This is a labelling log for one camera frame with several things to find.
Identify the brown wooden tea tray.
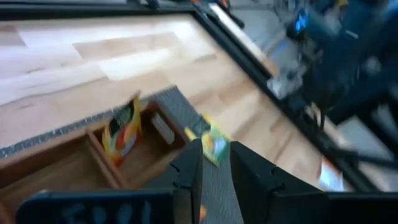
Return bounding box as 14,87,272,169
0,99,189,224

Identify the black metal rig frame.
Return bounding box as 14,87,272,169
0,1,398,195

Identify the orange white tea packet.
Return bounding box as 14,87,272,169
317,155,351,192

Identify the orange yellow tea packet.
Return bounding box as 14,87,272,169
101,91,143,167

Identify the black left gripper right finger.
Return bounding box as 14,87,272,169
229,141,398,224

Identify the grey woven placemat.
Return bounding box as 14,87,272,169
0,85,246,224

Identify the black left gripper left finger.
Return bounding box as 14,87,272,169
15,138,203,224

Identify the green yellow tea packet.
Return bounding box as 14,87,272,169
185,114,231,167

